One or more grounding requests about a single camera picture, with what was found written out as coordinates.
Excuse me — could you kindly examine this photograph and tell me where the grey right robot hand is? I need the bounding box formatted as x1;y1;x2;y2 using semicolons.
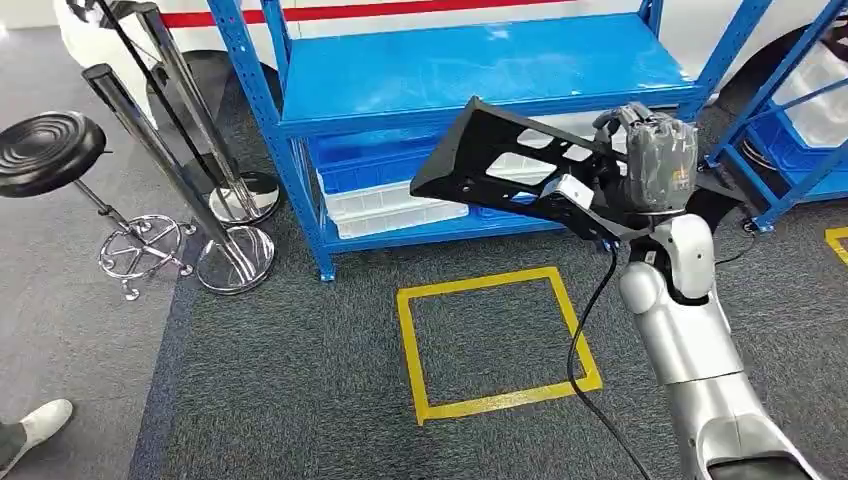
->
592;102;700;213

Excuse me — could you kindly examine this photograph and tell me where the black metal bracket plate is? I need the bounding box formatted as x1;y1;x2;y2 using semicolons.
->
409;95;664;244

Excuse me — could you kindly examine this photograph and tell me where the blue steel shelf rack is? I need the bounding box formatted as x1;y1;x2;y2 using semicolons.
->
206;0;775;283
705;0;848;233

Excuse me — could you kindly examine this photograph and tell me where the black car wheel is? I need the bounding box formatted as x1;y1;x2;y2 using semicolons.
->
715;26;817;122
146;51;280;175

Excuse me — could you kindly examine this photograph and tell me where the blue plastic crate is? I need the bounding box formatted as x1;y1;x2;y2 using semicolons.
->
745;109;848;203

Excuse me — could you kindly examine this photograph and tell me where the clear white tray stack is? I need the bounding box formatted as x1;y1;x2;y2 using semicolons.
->
771;40;848;150

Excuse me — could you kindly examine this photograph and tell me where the yellow floor tape square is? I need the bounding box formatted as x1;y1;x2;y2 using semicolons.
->
396;266;604;427
824;226;848;266

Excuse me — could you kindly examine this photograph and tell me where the blue plastic tray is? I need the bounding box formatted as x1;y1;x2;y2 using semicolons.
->
311;135;440;195

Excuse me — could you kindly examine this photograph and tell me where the thin black pole stand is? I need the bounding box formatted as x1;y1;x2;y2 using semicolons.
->
66;0;250;213

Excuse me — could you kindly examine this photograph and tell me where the white car with red stripe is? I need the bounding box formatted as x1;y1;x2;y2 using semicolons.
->
52;0;848;128

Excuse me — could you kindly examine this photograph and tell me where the black stool with chrome base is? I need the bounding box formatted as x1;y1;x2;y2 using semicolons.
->
0;111;198;303

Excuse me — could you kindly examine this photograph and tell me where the person's white shoe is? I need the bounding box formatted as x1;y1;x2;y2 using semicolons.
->
0;398;74;476

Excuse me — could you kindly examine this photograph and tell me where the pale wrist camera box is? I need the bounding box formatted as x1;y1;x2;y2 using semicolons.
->
539;173;596;208

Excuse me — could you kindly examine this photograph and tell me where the black cable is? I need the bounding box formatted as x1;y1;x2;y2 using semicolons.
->
566;241;656;480

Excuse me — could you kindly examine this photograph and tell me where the chrome stanchion post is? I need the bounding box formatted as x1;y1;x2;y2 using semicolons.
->
82;64;276;295
135;3;281;227

